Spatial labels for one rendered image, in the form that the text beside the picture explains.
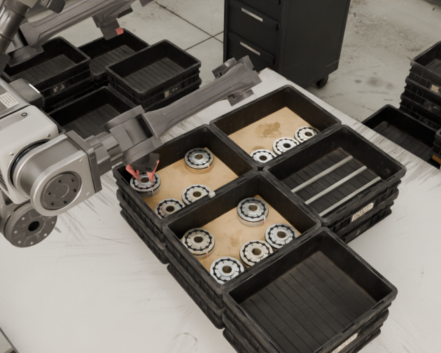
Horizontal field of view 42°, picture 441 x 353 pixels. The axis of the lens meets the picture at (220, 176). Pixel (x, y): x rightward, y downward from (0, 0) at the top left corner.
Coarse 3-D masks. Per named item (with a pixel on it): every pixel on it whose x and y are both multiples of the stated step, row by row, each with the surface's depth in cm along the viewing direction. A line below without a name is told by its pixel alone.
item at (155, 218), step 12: (192, 132) 205; (216, 132) 205; (168, 144) 201; (228, 144) 201; (240, 156) 197; (120, 168) 193; (120, 180) 188; (132, 192) 184; (216, 192) 185; (144, 204) 181; (192, 204) 181; (156, 216) 177; (168, 216) 177
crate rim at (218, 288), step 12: (240, 180) 189; (204, 204) 181; (180, 216) 177; (312, 216) 178; (168, 228) 174; (312, 228) 175; (180, 240) 171; (276, 252) 168; (192, 264) 167; (204, 276) 163; (240, 276) 162; (216, 288) 160
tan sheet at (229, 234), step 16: (272, 208) 194; (208, 224) 188; (224, 224) 189; (240, 224) 189; (272, 224) 189; (288, 224) 189; (224, 240) 184; (240, 240) 184; (224, 256) 179; (224, 272) 175
